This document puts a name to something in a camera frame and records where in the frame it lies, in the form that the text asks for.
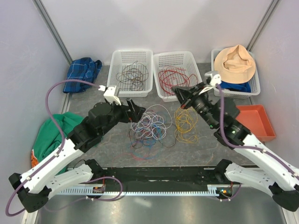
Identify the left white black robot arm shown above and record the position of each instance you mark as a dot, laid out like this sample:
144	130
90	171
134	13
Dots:
37	186

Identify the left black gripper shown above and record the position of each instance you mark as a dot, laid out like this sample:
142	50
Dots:
136	112

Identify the right white plastic basket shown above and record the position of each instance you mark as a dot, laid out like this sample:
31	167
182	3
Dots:
253	82

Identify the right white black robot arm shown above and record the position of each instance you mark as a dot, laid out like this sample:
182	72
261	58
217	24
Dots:
278	178

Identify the green cloth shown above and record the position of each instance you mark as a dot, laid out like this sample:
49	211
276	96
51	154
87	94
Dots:
49	137

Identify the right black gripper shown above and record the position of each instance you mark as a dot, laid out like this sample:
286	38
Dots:
192	93

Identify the light blue cable duct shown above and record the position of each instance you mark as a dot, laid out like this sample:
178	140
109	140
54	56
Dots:
92	191

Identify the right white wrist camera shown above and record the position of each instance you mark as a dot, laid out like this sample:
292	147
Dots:
213	79

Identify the blue plaid cloth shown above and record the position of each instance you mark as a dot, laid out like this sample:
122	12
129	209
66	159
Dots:
84	69

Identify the beige bucket hat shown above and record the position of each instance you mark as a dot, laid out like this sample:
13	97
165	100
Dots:
235	65

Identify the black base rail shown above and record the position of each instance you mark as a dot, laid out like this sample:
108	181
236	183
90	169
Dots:
163	178

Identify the orange plastic tray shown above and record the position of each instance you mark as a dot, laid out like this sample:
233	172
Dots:
255	118

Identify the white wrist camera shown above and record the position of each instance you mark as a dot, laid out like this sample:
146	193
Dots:
213	79
111	94

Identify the white plastic basket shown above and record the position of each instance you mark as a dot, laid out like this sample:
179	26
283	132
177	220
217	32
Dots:
176	68
253	82
132	72

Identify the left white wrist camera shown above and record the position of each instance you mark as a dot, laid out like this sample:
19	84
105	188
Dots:
111	94

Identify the middle white plastic basket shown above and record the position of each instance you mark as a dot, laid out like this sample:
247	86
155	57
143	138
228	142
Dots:
176	68

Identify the blue cloth in basket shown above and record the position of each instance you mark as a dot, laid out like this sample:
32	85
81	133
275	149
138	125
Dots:
244	87

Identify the left white plastic basket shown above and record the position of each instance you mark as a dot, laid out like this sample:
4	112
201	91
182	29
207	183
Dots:
132	72

